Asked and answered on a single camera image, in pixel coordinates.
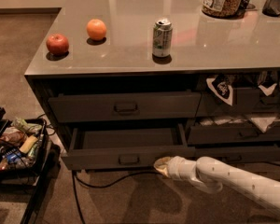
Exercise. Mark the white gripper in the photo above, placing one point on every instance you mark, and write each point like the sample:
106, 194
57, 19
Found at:
175, 168

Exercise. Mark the grey drawer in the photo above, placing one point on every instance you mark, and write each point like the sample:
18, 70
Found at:
240, 154
245, 100
124, 149
233, 133
125, 106

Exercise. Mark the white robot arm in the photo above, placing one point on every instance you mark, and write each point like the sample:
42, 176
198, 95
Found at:
210, 175

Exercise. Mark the grey counter cabinet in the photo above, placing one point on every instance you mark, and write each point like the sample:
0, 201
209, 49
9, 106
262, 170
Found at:
145, 79

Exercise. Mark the black white chip bag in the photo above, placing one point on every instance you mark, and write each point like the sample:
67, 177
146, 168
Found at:
221, 88

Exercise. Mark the white snack packet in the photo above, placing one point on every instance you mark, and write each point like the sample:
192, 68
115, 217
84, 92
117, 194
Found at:
262, 121

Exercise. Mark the green white soda can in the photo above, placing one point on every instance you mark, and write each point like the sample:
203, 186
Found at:
162, 37

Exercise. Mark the black bin of snacks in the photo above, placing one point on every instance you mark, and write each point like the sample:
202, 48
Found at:
23, 147

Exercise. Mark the orange fruit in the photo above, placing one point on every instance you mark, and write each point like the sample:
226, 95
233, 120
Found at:
96, 29

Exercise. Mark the red apple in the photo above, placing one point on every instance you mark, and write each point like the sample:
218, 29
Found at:
57, 44

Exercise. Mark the large snack jar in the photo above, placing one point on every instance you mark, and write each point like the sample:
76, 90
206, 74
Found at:
220, 8

